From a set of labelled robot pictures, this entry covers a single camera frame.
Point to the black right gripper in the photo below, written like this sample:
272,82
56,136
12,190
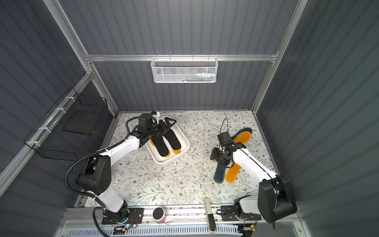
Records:
218,154

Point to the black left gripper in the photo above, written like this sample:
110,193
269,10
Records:
161,127

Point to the black insole back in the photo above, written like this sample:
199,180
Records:
173,140

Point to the black insole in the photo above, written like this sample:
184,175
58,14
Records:
173,140
160,146

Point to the black insole front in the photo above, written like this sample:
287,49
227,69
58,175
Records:
160,146

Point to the grey fleece insole front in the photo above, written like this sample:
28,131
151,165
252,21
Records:
220,173

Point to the orange insole box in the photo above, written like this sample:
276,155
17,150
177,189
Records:
177,151

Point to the orange insole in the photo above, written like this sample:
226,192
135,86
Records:
161,151
232,173
242,137

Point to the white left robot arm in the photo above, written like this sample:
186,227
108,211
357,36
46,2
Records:
95,181

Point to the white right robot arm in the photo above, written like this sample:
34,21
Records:
275,199

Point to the white plastic storage box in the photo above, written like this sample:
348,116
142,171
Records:
162,151

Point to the white black handheld scraper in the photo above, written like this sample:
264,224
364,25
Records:
211,224

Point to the black round speaker puck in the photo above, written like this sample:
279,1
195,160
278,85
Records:
159,215

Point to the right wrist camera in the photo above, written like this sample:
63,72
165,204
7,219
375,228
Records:
225,139

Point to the white wire wall basket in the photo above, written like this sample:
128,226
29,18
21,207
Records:
182,70

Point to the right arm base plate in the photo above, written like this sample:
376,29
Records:
235,213

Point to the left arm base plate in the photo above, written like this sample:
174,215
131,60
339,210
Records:
124,216

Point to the black wire side basket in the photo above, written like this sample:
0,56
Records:
75,129

